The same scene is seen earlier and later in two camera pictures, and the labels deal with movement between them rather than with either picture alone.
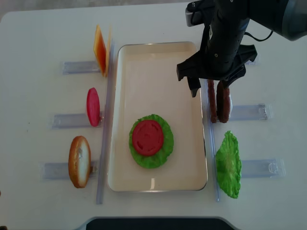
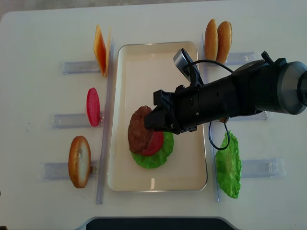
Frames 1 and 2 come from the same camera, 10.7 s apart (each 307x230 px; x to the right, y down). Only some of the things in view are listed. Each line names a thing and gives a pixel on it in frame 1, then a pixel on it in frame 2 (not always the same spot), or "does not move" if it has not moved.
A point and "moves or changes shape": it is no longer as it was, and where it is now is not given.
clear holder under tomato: x=73 y=121 does not move
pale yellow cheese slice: x=109 y=42 does not move
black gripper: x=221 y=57 -> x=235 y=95
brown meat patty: x=212 y=100 moves or changes shape
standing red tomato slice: x=93 y=106 does not move
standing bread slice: x=79 y=161 does not move
